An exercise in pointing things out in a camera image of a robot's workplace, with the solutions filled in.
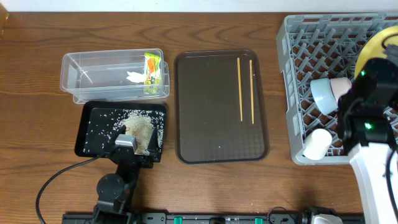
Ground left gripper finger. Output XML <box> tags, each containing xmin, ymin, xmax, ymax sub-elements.
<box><xmin>107</xmin><ymin>125</ymin><xmax>126</xmax><ymax>149</ymax></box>
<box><xmin>147</xmin><ymin>128</ymin><xmax>159</xmax><ymax>157</ymax></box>

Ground yellow plate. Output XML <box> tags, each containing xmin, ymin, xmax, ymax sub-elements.
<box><xmin>354</xmin><ymin>26</ymin><xmax>397</xmax><ymax>78</ymax></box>

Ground pink bowl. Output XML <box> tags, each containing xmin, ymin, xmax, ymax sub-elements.
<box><xmin>330</xmin><ymin>77</ymin><xmax>352</xmax><ymax>102</ymax></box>

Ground blue bowl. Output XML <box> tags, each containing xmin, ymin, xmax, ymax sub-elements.
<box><xmin>310</xmin><ymin>78</ymin><xmax>338</xmax><ymax>115</ymax></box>

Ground white tissue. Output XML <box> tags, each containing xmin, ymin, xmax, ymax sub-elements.
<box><xmin>126</xmin><ymin>72</ymin><xmax>146</xmax><ymax>83</ymax></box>

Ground green yellow snack wrapper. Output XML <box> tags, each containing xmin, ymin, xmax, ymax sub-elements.
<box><xmin>144</xmin><ymin>52</ymin><xmax>162</xmax><ymax>95</ymax></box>

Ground white cup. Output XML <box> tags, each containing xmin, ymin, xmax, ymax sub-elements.
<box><xmin>303</xmin><ymin>129</ymin><xmax>333</xmax><ymax>161</ymax></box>

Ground wooden chopstick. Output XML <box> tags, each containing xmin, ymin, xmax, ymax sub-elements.
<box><xmin>249</xmin><ymin>59</ymin><xmax>254</xmax><ymax>124</ymax></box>
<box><xmin>237</xmin><ymin>57</ymin><xmax>243</xmax><ymax>122</ymax></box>

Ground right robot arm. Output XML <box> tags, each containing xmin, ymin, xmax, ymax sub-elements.
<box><xmin>337</xmin><ymin>58</ymin><xmax>397</xmax><ymax>223</ymax></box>

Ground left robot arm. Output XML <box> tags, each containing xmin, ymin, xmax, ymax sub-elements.
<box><xmin>91</xmin><ymin>125</ymin><xmax>161</xmax><ymax>224</ymax></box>

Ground grey dishwasher rack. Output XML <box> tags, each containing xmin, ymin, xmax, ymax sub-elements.
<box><xmin>276</xmin><ymin>13</ymin><xmax>397</xmax><ymax>166</ymax></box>

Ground black plastic tray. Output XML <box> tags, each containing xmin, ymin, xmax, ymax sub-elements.
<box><xmin>75</xmin><ymin>101</ymin><xmax>167</xmax><ymax>162</ymax></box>

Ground food scraps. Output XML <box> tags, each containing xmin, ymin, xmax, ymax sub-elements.
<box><xmin>83</xmin><ymin>108</ymin><xmax>165</xmax><ymax>156</ymax></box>

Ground clear plastic bin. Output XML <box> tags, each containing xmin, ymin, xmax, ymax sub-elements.
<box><xmin>60</xmin><ymin>49</ymin><xmax>170</xmax><ymax>104</ymax></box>

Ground dark brown serving tray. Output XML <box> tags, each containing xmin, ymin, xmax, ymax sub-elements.
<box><xmin>174</xmin><ymin>49</ymin><xmax>270</xmax><ymax>164</ymax></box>

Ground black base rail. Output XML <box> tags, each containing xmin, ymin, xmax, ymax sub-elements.
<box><xmin>62</xmin><ymin>207</ymin><xmax>365</xmax><ymax>224</ymax></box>

